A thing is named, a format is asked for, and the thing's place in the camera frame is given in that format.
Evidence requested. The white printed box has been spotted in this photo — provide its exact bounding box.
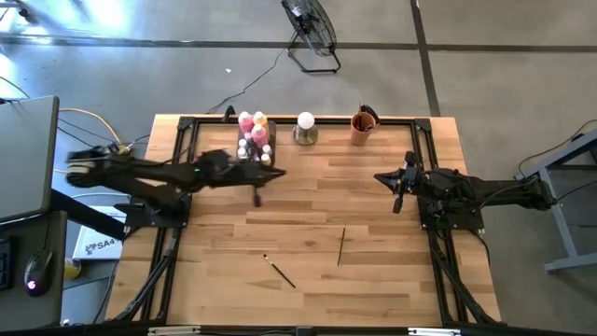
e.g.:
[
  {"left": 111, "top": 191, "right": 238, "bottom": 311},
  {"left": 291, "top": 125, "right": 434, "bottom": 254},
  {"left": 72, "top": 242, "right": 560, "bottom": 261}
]
[{"left": 72, "top": 204, "right": 125, "bottom": 261}]

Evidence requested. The yellow cable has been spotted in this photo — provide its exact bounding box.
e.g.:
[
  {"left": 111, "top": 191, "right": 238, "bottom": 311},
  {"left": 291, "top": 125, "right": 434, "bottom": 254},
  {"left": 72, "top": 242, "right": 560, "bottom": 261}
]
[{"left": 53, "top": 106, "right": 123, "bottom": 175}]

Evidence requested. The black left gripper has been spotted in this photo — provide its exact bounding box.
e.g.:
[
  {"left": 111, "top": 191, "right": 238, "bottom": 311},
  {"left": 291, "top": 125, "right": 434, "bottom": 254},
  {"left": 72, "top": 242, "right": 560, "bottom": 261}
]
[{"left": 203, "top": 148, "right": 287, "bottom": 209}]

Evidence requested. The black fan cable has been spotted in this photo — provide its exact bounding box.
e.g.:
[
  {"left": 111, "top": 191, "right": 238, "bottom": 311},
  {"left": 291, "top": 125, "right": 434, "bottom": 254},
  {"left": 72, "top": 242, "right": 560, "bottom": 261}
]
[{"left": 204, "top": 44, "right": 293, "bottom": 116}]

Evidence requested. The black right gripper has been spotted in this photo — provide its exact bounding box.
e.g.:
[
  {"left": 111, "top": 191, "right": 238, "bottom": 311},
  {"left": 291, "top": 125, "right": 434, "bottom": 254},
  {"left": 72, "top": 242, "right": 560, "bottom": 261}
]
[{"left": 373, "top": 150, "right": 436, "bottom": 216}]

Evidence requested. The black paintbrush silver ferrule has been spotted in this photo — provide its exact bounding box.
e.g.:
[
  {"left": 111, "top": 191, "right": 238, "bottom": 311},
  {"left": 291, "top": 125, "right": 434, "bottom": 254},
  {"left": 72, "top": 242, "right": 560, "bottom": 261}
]
[{"left": 262, "top": 253, "right": 298, "bottom": 289}]

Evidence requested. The black keyboard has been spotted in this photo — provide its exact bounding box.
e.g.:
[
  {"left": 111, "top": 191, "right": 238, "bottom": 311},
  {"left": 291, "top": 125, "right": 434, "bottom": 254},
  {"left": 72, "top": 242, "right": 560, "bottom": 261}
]
[{"left": 0, "top": 236, "right": 14, "bottom": 293}]

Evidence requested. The grey side table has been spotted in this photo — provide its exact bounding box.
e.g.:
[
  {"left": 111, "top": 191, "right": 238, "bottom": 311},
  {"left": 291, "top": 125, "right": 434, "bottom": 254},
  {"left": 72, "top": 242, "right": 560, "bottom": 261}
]
[{"left": 514, "top": 128, "right": 597, "bottom": 274}]

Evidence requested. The large pink paint bottle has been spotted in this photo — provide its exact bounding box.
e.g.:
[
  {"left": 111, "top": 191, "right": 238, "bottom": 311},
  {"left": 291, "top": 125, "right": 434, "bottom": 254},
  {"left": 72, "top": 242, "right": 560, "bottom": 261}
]
[
  {"left": 250, "top": 123, "right": 271, "bottom": 148},
  {"left": 237, "top": 110, "right": 256, "bottom": 136}
]

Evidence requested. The grey plastic bin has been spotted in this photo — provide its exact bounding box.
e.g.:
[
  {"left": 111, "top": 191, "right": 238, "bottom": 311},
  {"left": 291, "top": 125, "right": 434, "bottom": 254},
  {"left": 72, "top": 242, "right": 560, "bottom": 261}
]
[{"left": 234, "top": 120, "right": 279, "bottom": 177}]

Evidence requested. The white bulb brass lamp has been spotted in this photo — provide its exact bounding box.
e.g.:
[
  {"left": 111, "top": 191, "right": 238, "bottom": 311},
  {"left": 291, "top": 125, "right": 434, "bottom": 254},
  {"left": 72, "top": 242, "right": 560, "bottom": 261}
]
[{"left": 292, "top": 111, "right": 320, "bottom": 147}]

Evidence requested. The black computer mouse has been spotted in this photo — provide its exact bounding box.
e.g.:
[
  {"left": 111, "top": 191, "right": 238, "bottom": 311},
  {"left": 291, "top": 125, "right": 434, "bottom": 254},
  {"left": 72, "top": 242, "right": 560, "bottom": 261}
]
[{"left": 23, "top": 250, "right": 55, "bottom": 298}]

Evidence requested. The white metal bracket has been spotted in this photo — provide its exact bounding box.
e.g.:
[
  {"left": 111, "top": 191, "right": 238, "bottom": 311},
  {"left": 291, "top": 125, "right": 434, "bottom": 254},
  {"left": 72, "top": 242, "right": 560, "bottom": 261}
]
[
  {"left": 148, "top": 325, "right": 201, "bottom": 336},
  {"left": 408, "top": 327, "right": 462, "bottom": 336}
]

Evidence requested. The dark desk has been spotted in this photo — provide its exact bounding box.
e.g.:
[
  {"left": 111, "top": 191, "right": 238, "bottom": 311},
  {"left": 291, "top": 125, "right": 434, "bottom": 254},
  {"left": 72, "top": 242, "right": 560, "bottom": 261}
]
[{"left": 0, "top": 189, "right": 69, "bottom": 330}]

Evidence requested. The black floor fan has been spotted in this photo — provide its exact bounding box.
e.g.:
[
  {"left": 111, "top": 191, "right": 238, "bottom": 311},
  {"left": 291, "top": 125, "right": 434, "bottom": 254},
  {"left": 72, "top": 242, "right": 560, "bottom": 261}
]
[{"left": 280, "top": 0, "right": 342, "bottom": 75}]

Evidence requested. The orange cup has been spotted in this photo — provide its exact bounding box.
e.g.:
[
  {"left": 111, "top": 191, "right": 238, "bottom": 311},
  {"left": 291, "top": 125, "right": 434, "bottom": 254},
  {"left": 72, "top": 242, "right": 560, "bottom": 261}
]
[{"left": 349, "top": 110, "right": 378, "bottom": 147}]

